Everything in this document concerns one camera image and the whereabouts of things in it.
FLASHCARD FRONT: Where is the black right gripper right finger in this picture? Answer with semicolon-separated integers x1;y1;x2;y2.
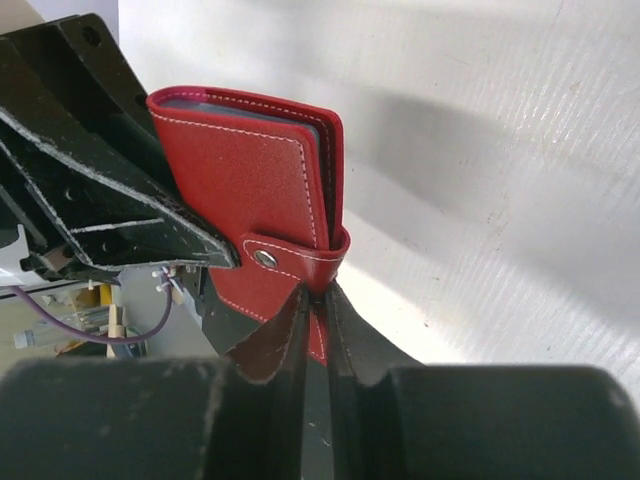
326;286;639;479

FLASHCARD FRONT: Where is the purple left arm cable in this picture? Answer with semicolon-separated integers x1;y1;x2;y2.
9;272;176;345

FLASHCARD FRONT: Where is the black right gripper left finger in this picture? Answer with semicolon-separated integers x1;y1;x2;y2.
1;286;306;479

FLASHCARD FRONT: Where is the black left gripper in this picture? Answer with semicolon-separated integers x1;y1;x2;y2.
1;13;240;286

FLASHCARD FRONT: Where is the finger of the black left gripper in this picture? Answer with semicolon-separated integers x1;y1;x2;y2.
199;269;259;354

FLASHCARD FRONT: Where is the red leather card holder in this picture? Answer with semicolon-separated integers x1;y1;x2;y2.
145;85;352;364

